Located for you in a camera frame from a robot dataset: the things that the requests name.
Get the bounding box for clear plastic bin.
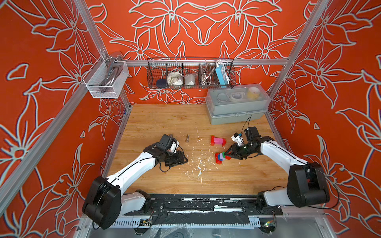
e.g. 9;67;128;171
82;55;129;99

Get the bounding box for metal tool in bin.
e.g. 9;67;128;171
99;53;123;92

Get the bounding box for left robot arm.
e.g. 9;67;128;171
82;141;188;230

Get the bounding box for grey plastic storage box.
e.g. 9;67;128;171
205;84;270;125

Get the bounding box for blue white box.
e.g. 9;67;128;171
215;59;230;88

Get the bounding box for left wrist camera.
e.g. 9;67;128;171
156;134;179;154

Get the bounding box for pink lego brick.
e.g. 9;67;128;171
214;137;223;145

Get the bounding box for white crumpled bag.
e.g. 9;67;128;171
167;71;183;88

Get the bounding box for black wire basket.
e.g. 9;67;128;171
147;57;238;89

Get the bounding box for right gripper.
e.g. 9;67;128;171
223;142;257;160

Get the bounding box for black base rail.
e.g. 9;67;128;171
125;194;283;225

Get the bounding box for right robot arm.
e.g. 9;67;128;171
225;133;330;208

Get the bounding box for long red lego brick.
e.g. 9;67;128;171
215;153;222;165
210;135;215;146

